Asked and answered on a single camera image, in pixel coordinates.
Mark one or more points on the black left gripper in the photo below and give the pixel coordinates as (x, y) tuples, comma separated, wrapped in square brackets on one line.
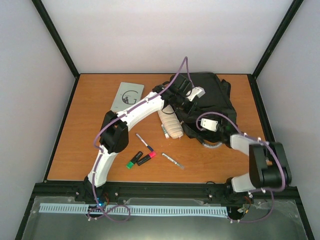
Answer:
[(189, 111)]

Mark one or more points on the black student bag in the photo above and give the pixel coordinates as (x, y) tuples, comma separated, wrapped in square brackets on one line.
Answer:
[(216, 99)]

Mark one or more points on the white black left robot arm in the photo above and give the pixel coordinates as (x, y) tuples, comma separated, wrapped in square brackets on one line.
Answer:
[(113, 136)]

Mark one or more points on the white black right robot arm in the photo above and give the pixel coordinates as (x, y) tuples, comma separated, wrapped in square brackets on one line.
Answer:
[(268, 164)]

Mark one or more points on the beige ribbed pencil case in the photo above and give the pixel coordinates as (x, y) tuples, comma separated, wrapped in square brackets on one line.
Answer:
[(171, 123)]

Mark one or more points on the green white glue stick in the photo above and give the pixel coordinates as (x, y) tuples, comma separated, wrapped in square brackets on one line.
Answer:
[(165, 132)]

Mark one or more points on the grey Great Gatsby book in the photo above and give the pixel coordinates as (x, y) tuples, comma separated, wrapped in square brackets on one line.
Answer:
[(127, 95)]

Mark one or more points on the blue capped white marker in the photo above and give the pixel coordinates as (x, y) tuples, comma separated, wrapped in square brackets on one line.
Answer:
[(144, 142)]

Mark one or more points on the silver pen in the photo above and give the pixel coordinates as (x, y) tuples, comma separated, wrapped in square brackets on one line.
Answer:
[(172, 160)]

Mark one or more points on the pink black highlighter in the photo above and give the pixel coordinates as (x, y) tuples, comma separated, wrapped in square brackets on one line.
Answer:
[(146, 158)]

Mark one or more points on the green black highlighter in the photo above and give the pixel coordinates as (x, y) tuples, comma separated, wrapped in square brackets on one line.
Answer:
[(133, 161)]

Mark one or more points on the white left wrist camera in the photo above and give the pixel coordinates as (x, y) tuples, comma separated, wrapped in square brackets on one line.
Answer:
[(195, 92)]

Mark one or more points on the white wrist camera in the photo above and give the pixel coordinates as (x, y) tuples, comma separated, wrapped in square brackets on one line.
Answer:
[(195, 92), (209, 124)]

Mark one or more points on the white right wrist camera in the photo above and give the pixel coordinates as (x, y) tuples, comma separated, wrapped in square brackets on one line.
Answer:
[(209, 124)]

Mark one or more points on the light blue cable duct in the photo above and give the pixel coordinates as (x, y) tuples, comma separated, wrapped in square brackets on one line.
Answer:
[(135, 210)]

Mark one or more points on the black aluminium frame rail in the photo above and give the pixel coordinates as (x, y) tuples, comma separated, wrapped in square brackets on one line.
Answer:
[(116, 192)]

